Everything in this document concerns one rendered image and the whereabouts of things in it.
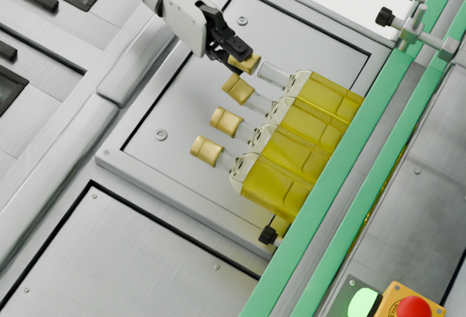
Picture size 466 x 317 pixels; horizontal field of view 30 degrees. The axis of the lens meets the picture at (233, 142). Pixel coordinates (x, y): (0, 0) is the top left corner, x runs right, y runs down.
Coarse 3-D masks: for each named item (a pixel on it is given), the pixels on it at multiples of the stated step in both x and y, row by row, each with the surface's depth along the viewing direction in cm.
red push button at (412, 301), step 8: (408, 296) 98; (416, 296) 98; (400, 304) 98; (408, 304) 97; (416, 304) 97; (424, 304) 98; (400, 312) 97; (408, 312) 97; (416, 312) 97; (424, 312) 97
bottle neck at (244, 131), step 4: (240, 124) 134; (244, 124) 134; (248, 124) 134; (240, 128) 133; (244, 128) 133; (248, 128) 133; (252, 128) 134; (236, 132) 133; (240, 132) 133; (244, 132) 133; (248, 132) 133; (236, 136) 134; (240, 136) 134; (244, 136) 133; (248, 136) 133; (244, 140) 134; (248, 140) 133
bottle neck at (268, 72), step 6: (264, 66) 139; (270, 66) 139; (258, 72) 139; (264, 72) 139; (270, 72) 139; (276, 72) 139; (282, 72) 139; (264, 78) 139; (270, 78) 139; (276, 78) 139; (282, 78) 138; (270, 84) 140; (276, 84) 139; (282, 84) 138
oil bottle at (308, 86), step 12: (300, 72) 138; (312, 72) 138; (288, 84) 137; (300, 84) 136; (312, 84) 137; (324, 84) 137; (336, 84) 137; (300, 96) 136; (312, 96) 136; (324, 96) 136; (336, 96) 136; (348, 96) 136; (360, 96) 136; (324, 108) 135; (336, 108) 135; (348, 108) 135; (348, 120) 134
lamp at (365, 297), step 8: (360, 296) 102; (368, 296) 102; (376, 296) 102; (352, 304) 102; (360, 304) 101; (368, 304) 101; (376, 304) 101; (352, 312) 102; (360, 312) 101; (368, 312) 101
